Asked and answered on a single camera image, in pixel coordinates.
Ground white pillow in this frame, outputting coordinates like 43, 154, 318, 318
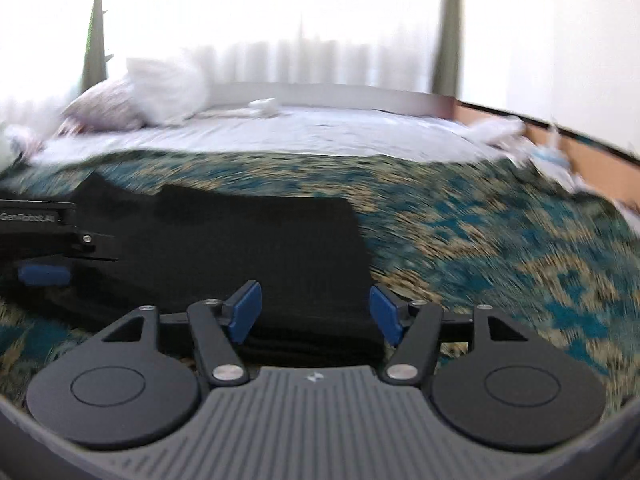
127, 58, 208, 127

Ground teal paisley bedspread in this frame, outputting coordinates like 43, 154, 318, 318
1, 152, 639, 411

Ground grey-green right curtain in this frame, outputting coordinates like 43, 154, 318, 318
432, 0, 462, 98

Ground white bed sheet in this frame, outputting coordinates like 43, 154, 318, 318
32, 107, 504, 165

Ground black pants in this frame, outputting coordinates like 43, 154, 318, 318
1, 174, 384, 367

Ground grey-green curtain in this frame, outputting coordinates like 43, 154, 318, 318
432, 0, 462, 98
80, 0, 107, 92

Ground grey-green left curtain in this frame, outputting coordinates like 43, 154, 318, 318
80, 0, 107, 92

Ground small white cloth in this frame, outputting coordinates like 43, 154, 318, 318
248, 98, 281, 118

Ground wooden bed frame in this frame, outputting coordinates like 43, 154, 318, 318
449, 97, 640, 206

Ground white floral duvet bundle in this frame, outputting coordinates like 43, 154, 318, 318
0, 122, 43, 171

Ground purple floral pillow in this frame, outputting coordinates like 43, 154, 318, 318
55, 79, 145, 136

